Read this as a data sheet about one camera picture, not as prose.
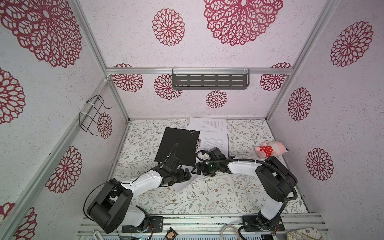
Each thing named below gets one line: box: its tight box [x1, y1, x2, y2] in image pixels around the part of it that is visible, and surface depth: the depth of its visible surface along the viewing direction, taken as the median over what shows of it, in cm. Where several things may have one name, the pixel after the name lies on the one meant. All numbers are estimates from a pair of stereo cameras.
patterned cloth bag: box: [286, 227, 322, 240], surface depth 70 cm
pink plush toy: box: [254, 141, 289, 159], surface depth 97 cm
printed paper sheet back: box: [189, 117, 228, 133], surface depth 120 cm
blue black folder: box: [154, 127, 200, 167], surface depth 112 cm
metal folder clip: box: [195, 136, 201, 154], surface depth 108 cm
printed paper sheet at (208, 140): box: [196, 131, 228, 158], surface depth 108 cm
